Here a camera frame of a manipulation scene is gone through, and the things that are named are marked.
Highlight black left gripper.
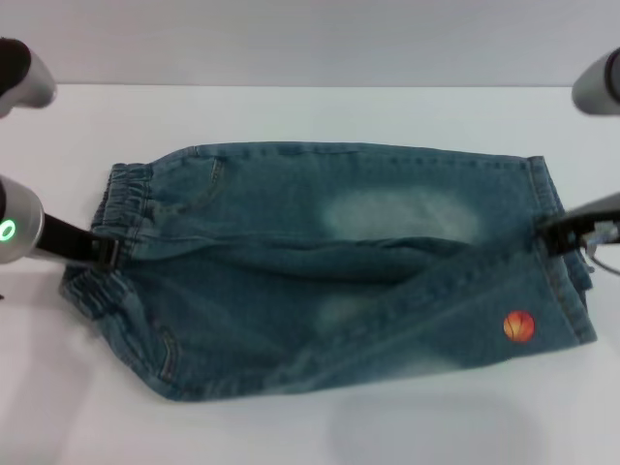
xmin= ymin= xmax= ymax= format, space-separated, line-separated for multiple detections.
xmin=33 ymin=215 xmax=121 ymax=268

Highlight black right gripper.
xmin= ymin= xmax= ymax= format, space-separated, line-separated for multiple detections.
xmin=537 ymin=192 xmax=620 ymax=258

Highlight blue denim shorts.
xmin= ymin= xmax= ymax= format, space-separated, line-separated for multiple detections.
xmin=57 ymin=141 xmax=598 ymax=403

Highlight silver right wrist connector plug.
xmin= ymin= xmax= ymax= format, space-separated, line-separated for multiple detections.
xmin=585 ymin=220 xmax=615 ymax=253

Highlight thin right arm cable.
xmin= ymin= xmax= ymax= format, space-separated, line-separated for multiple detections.
xmin=583 ymin=241 xmax=620 ymax=277

